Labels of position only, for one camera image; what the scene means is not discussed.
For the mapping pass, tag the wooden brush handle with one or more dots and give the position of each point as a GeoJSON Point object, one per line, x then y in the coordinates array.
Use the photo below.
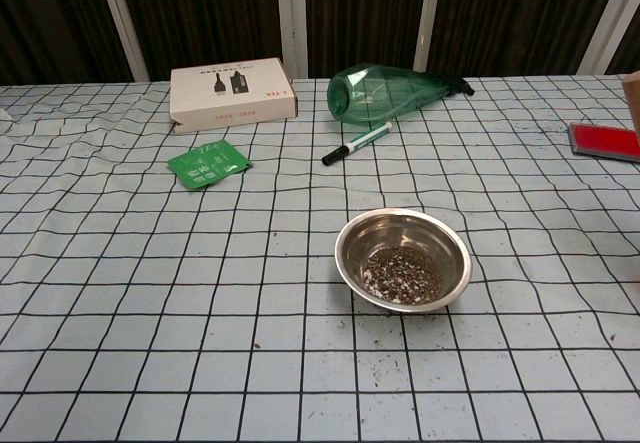
{"type": "Point", "coordinates": [633, 105]}

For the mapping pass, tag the red ink pad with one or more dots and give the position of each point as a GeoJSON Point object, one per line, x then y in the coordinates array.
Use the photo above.
{"type": "Point", "coordinates": [602, 140]}

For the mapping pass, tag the crushed seed grain mixture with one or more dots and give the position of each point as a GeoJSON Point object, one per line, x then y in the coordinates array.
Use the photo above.
{"type": "Point", "coordinates": [405, 275]}

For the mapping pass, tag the white upright frame post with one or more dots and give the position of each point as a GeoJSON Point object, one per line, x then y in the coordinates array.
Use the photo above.
{"type": "Point", "coordinates": [291, 18]}

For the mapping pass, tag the white cardboard product box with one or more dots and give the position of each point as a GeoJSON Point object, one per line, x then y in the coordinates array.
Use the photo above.
{"type": "Point", "coordinates": [225, 93]}

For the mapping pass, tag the green foil sachet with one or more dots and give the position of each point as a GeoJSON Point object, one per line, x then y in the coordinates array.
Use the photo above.
{"type": "Point", "coordinates": [210, 163]}

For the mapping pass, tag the white black checkered tablecloth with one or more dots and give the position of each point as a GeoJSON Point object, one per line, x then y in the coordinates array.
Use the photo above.
{"type": "Point", "coordinates": [150, 273]}

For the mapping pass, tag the white slanted frame post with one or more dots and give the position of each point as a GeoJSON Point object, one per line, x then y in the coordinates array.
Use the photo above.
{"type": "Point", "coordinates": [429, 18]}
{"type": "Point", "coordinates": [610, 18]}
{"type": "Point", "coordinates": [122, 23]}

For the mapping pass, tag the white green marker pen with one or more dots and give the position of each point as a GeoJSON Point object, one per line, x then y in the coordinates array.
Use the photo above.
{"type": "Point", "coordinates": [357, 143]}

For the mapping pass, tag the stainless steel bowl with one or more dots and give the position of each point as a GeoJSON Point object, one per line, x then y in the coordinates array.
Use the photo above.
{"type": "Point", "coordinates": [445, 243]}

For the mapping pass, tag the transparent green spray bottle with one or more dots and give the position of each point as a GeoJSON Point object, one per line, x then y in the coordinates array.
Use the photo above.
{"type": "Point", "coordinates": [380, 95]}

